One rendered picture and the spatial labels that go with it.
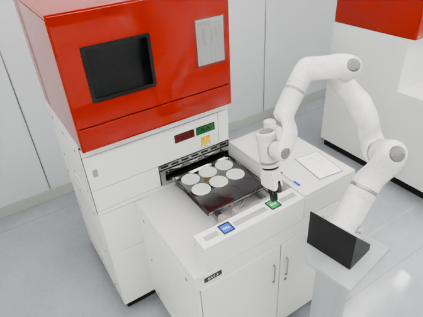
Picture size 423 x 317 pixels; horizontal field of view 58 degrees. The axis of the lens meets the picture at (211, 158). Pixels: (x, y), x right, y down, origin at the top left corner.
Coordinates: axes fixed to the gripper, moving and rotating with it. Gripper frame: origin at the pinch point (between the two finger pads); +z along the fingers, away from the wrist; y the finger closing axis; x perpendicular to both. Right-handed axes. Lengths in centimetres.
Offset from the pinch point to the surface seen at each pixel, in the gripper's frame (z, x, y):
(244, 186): 5.7, 2.2, -26.7
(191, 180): 1.4, -17.2, -46.8
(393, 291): 104, 81, 5
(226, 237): 5.5, -28.9, 3.1
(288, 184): 3.1, 15.3, -7.6
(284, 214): 9.9, 3.0, 2.6
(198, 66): -57, -3, -42
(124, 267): 49, -60, -69
